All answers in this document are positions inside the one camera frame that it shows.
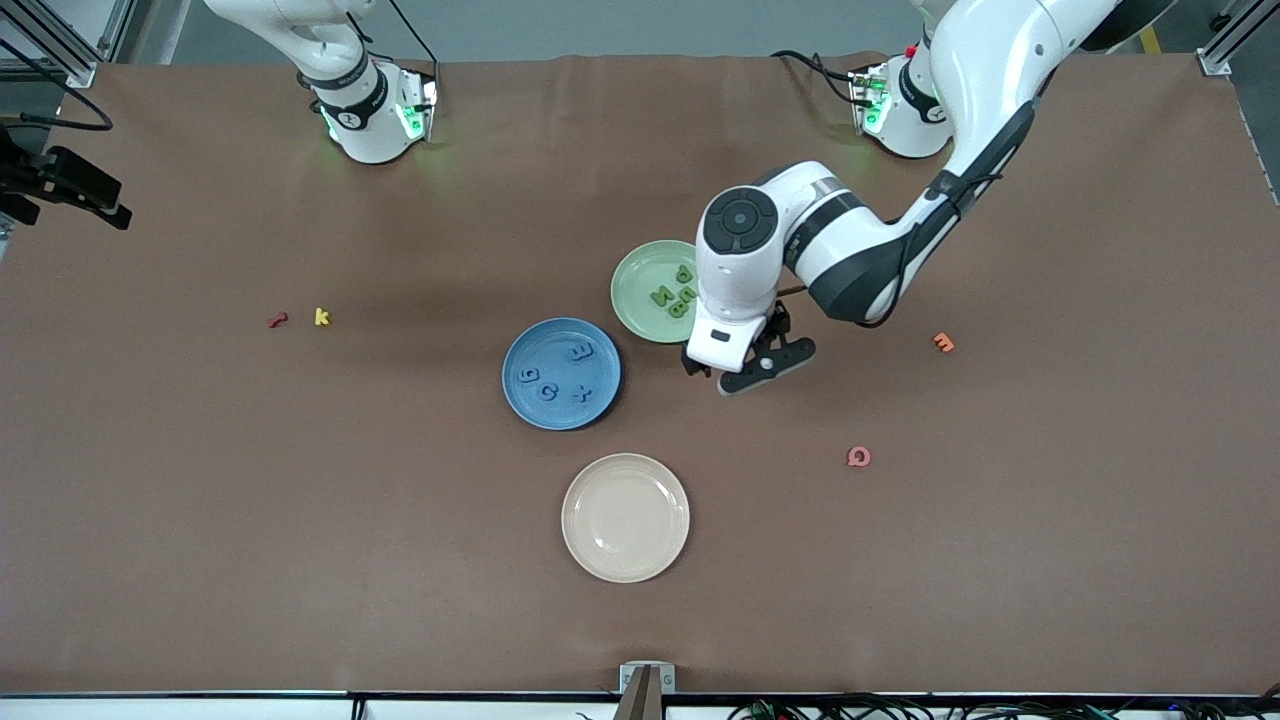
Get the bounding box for light green plate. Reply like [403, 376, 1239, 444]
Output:
[610, 239, 703, 345]

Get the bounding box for blue plate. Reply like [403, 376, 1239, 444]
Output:
[501, 317, 623, 432]

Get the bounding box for beige plate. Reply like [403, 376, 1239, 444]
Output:
[560, 453, 692, 585]

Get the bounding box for brown table cover sheet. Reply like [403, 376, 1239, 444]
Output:
[0, 52, 1280, 696]

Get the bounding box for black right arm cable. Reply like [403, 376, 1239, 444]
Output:
[0, 38, 114, 133]

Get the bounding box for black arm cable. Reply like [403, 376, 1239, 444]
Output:
[0, 38, 114, 133]
[858, 172, 1003, 329]

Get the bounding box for aluminium frame profile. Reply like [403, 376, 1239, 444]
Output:
[1195, 0, 1280, 79]
[0, 0, 136, 89]

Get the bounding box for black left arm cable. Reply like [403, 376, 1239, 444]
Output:
[858, 172, 1003, 329]

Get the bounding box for black left base cable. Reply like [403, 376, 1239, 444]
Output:
[770, 48, 863, 109]

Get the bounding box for black base cable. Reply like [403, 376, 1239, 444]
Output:
[770, 48, 863, 109]
[383, 0, 442, 91]

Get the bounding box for grey metal pole bracket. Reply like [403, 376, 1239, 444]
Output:
[619, 661, 677, 694]

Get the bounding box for tan camera pole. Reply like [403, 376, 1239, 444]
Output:
[613, 667, 666, 720]

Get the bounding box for black right base cable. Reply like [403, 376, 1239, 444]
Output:
[383, 0, 442, 91]

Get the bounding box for black floor cable bundle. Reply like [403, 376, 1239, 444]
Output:
[725, 685, 1280, 720]

